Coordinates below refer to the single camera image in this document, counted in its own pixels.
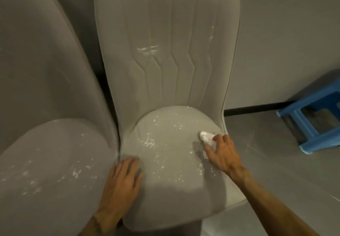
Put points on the person's right hand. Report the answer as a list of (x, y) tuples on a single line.
[(225, 156)]

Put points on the person's left hand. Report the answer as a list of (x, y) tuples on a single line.
[(119, 188)]

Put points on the person's right thumb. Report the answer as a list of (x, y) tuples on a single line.
[(208, 154)]

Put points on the person's left thumb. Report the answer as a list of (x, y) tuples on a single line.
[(138, 181)]

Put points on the white cloth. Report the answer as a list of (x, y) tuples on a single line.
[(206, 137)]

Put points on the person's left forearm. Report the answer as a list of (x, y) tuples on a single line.
[(103, 225)]

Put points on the person's right forearm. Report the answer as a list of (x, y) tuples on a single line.
[(273, 206)]

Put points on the black baseboard strip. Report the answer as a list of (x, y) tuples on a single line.
[(255, 108)]

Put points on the grey upholstered chair with piping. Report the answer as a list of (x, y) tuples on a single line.
[(170, 57)]

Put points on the blue plastic stool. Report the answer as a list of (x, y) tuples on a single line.
[(318, 94)]

